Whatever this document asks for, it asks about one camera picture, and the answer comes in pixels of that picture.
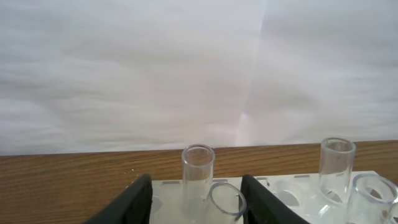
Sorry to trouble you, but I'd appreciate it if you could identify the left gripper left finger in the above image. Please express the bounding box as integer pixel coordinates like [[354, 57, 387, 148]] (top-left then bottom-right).
[[83, 174, 154, 224]]

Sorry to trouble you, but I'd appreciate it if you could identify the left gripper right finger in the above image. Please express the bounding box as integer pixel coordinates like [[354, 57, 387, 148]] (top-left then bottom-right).
[[239, 174, 312, 224]]

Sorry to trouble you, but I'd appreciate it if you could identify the white test tube rack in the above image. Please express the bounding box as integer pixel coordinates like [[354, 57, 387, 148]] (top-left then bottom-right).
[[149, 170, 398, 224]]

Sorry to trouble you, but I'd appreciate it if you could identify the clear test tube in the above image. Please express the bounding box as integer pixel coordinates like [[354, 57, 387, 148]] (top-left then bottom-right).
[[318, 137, 357, 207], [345, 173, 398, 224], [181, 143, 216, 218], [202, 182, 248, 224]]

